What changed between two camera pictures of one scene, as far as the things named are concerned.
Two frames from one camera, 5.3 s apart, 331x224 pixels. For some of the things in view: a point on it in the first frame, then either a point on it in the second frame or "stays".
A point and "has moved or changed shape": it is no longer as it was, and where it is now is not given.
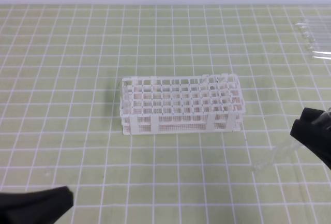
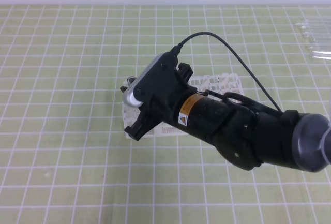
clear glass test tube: (293, 145) has moved or changed shape
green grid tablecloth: (61, 66) stays
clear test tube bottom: (321, 55) stays
